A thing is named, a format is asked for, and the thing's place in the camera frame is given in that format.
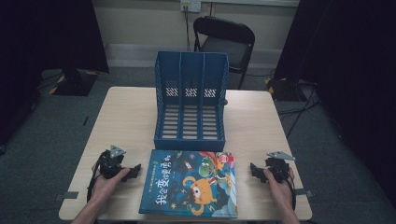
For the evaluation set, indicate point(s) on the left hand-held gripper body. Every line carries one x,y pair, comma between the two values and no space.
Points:
110,163

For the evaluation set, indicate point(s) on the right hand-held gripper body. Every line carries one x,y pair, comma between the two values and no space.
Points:
277,168

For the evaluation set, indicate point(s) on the blue monster picture book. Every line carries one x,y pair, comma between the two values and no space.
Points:
186,186

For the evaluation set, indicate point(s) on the blue file rack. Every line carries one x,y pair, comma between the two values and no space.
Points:
190,68

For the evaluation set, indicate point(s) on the person's right hand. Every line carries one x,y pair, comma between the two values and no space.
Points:
283,193

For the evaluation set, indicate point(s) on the person's left hand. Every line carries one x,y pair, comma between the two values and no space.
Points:
104,189

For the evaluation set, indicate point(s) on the grey tape strip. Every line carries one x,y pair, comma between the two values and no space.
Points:
305,193
67,196

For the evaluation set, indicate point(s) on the small black floor item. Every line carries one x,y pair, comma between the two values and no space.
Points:
85,120

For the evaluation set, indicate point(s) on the small dark round object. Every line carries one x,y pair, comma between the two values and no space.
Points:
225,102

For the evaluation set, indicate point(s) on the black stand base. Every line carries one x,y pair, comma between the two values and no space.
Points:
73,82
285,90

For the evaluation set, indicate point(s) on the black folding chair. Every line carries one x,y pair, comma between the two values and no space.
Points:
227,46

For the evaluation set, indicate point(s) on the black curtain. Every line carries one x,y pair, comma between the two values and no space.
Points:
46,31
342,46

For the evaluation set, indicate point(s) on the white wall socket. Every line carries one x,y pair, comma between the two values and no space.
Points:
190,5

